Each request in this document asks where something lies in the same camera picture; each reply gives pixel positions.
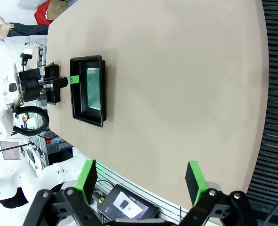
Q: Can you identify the red cloth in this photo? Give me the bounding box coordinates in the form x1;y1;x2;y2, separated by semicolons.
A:
34;0;54;25

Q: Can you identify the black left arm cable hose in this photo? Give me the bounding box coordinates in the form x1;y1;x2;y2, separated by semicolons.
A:
11;105;49;137

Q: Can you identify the thin black cable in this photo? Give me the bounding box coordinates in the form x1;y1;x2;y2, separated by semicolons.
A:
261;188;278;226

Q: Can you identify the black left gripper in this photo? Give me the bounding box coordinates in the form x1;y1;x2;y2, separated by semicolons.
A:
18;68;80;102

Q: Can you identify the black ESD tray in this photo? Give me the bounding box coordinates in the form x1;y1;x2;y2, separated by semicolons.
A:
44;62;61;105
69;55;106;128

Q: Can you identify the flat cardboard box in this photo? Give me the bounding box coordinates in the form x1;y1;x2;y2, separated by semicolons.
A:
46;0;68;22

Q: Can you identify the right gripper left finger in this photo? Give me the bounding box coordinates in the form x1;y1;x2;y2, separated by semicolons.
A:
23;159;99;226

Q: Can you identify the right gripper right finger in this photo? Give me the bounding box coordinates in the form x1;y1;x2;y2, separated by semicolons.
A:
180;161;259;226

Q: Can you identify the black tablet screen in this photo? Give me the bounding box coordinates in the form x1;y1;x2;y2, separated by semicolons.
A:
98;184;160;221

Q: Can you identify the green perforated circuit board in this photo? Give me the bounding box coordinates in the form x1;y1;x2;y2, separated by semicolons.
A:
86;67;101;110

